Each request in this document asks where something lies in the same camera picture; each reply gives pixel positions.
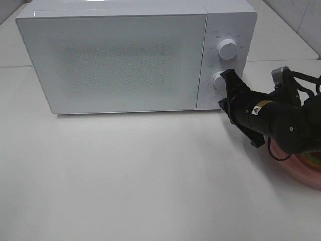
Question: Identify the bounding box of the round white door button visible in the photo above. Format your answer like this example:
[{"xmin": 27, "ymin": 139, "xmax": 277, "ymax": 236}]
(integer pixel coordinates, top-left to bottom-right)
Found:
[{"xmin": 209, "ymin": 94, "xmax": 224, "ymax": 109}]

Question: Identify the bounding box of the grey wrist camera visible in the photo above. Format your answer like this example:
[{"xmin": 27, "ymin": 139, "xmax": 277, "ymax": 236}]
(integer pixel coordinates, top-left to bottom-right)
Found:
[{"xmin": 271, "ymin": 66, "xmax": 290, "ymax": 88}]

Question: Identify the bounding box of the burger with lettuce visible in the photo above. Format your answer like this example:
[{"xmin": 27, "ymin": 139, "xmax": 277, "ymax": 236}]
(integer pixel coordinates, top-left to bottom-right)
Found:
[{"xmin": 296, "ymin": 152, "xmax": 321, "ymax": 169}]

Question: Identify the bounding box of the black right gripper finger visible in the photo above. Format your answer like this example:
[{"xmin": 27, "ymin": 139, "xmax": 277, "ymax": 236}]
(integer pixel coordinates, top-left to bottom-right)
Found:
[
  {"xmin": 218, "ymin": 98, "xmax": 237, "ymax": 123},
  {"xmin": 220, "ymin": 69, "xmax": 251, "ymax": 99}
]

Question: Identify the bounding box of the pink plate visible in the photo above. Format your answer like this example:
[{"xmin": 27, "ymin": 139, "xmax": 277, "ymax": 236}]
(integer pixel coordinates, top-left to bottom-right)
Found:
[{"xmin": 260, "ymin": 137, "xmax": 321, "ymax": 190}]

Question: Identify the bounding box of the white microwave oven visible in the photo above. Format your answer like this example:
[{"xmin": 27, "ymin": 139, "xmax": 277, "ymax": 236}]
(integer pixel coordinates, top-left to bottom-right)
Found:
[{"xmin": 16, "ymin": 1, "xmax": 257, "ymax": 111}]

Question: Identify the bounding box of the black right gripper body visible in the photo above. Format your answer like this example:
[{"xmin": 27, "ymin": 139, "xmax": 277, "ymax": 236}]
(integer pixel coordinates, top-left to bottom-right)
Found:
[{"xmin": 227, "ymin": 90, "xmax": 265, "ymax": 148}]

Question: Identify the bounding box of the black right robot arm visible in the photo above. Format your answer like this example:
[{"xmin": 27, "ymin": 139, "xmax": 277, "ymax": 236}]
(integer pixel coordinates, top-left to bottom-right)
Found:
[{"xmin": 219, "ymin": 67, "xmax": 320, "ymax": 154}]

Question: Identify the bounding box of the white microwave door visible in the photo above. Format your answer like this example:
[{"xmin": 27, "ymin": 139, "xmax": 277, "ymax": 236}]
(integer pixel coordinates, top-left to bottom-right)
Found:
[{"xmin": 17, "ymin": 15, "xmax": 206, "ymax": 114}]

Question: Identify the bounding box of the white upper power knob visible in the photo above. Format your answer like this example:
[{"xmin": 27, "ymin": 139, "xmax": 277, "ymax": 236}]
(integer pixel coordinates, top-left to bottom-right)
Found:
[{"xmin": 217, "ymin": 37, "xmax": 239, "ymax": 60}]

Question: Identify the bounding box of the white lower timer knob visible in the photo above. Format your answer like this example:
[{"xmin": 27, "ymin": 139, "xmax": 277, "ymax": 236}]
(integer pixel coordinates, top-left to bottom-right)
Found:
[{"xmin": 212, "ymin": 71, "xmax": 226, "ymax": 90}]

